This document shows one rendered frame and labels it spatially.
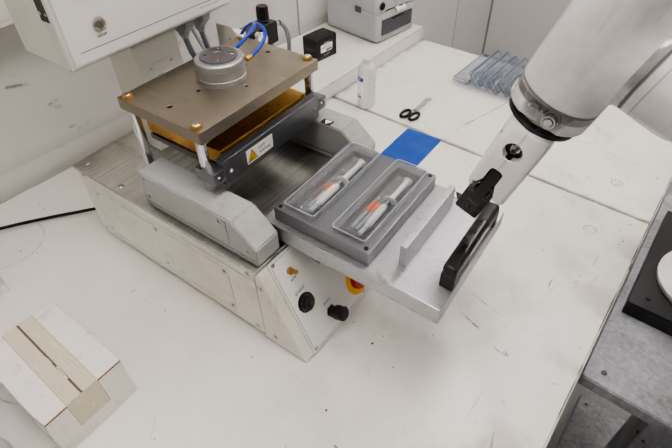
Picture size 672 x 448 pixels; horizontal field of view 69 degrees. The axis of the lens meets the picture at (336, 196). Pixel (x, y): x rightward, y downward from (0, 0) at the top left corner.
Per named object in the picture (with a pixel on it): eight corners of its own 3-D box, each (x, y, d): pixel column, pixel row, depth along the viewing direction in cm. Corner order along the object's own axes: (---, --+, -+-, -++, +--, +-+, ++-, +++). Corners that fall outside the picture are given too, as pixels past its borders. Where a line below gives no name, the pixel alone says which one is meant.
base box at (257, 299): (106, 232, 103) (75, 168, 92) (231, 145, 126) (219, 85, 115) (306, 364, 80) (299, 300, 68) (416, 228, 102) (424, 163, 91)
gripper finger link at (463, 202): (493, 199, 56) (466, 230, 61) (503, 184, 58) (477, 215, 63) (470, 182, 57) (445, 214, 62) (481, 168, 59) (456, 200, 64)
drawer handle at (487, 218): (438, 285, 64) (442, 265, 61) (483, 218, 73) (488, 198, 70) (452, 292, 63) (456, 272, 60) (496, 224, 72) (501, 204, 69)
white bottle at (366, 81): (375, 100, 142) (377, 53, 132) (374, 109, 138) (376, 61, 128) (357, 100, 142) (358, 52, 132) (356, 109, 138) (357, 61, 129)
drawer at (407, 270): (264, 235, 76) (258, 198, 71) (344, 164, 90) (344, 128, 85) (436, 328, 63) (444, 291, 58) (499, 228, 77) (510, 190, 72)
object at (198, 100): (110, 134, 83) (82, 62, 74) (237, 63, 102) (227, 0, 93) (211, 185, 72) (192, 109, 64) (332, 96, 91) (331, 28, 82)
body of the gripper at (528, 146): (567, 151, 46) (504, 217, 54) (596, 104, 52) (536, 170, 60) (499, 105, 47) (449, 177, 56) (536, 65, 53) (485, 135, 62)
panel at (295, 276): (314, 353, 81) (266, 265, 73) (403, 243, 99) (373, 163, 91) (322, 356, 79) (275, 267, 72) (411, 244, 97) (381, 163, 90)
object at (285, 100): (151, 137, 82) (135, 86, 76) (242, 83, 95) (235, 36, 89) (225, 173, 74) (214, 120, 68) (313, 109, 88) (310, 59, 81)
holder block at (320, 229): (275, 219, 74) (273, 206, 72) (349, 153, 86) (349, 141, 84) (367, 266, 66) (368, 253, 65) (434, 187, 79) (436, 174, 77)
